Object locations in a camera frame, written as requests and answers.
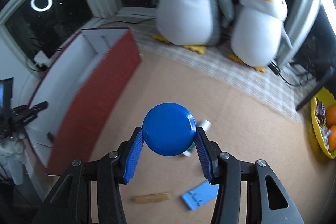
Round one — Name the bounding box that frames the orange fruit front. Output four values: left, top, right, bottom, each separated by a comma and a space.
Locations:
328, 125, 336, 152

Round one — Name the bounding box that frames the blue round lid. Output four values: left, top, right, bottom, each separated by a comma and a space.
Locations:
142, 102, 197, 156

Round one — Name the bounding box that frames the wooden clothespin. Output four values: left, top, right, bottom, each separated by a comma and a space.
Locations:
133, 192, 170, 203

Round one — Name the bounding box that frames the red white cardboard box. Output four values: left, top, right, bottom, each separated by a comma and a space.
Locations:
26, 27, 141, 176

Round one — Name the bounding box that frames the black cylinder lipstick tube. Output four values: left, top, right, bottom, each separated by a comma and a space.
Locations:
47, 132, 55, 143

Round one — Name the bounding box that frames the white gloved hand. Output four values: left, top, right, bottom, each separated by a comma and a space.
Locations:
1, 133, 26, 185

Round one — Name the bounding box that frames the checked white cloth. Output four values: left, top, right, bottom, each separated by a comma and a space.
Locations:
131, 24, 314, 124

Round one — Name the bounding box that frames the orange fruit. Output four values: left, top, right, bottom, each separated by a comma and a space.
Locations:
328, 125, 336, 152
325, 104, 336, 127

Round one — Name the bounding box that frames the small plush penguin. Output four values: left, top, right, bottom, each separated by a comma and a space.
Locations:
229, 0, 293, 73

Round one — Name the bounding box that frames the green white lip balm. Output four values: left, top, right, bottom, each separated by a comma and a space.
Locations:
183, 119, 213, 158

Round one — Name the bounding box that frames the blue plastic phone stand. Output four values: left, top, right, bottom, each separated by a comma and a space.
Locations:
181, 181, 219, 210

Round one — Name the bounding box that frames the white power strip with chargers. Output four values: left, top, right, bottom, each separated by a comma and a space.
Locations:
34, 51, 52, 68

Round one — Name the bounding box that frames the large plush penguin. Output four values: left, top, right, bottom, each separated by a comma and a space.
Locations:
153, 0, 235, 54

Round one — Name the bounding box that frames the orange fruit rear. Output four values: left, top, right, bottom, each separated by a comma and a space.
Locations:
325, 104, 336, 127

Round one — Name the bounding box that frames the yellow leaf-shaped fruit bowl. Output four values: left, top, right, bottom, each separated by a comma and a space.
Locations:
310, 88, 335, 159

